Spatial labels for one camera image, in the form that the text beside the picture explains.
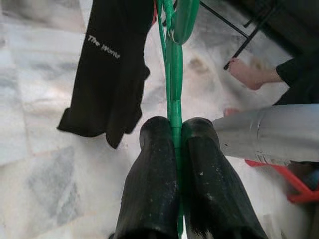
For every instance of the black shirt white print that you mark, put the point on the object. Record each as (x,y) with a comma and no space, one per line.
(112,74)

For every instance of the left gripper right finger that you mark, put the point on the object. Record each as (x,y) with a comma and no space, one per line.
(211,184)

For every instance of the red clothes hanger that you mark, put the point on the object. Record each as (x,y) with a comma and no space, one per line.
(279,169)

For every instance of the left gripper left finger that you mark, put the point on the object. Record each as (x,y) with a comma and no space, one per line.
(152,179)

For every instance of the person bare foot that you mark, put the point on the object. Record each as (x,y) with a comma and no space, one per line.
(251,74)
(231,112)

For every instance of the green clothes hanger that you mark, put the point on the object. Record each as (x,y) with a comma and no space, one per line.
(174,74)

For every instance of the person black trouser leg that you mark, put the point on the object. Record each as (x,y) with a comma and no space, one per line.
(299,79)

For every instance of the red edged marble table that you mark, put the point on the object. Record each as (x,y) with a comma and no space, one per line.
(248,37)

